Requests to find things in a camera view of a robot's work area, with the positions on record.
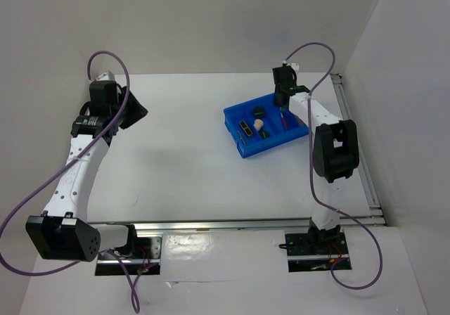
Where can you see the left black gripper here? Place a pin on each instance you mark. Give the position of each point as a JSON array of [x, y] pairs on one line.
[[137, 111]]

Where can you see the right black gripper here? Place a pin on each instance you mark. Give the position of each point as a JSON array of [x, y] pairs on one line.
[[275, 92]]

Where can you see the red lip gloss tube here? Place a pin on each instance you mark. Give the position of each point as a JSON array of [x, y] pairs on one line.
[[284, 122]]

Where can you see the beige makeup sponge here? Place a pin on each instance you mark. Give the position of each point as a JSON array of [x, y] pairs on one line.
[[258, 124]]

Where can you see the clear eyeshadow palette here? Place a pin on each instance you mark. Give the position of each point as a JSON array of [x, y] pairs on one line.
[[300, 121]]

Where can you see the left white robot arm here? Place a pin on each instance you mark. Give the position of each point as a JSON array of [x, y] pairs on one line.
[[61, 231]]

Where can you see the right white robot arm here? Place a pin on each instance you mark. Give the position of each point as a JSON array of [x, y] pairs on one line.
[[334, 151]]

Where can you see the blue plastic divided bin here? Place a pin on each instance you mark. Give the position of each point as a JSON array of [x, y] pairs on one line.
[[272, 123]]

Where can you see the aluminium front rail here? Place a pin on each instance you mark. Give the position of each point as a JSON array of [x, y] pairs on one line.
[[211, 225]]

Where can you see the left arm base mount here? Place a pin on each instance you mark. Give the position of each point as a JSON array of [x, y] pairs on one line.
[[141, 259]]

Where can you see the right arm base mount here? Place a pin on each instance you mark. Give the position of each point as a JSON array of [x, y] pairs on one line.
[[304, 256]]

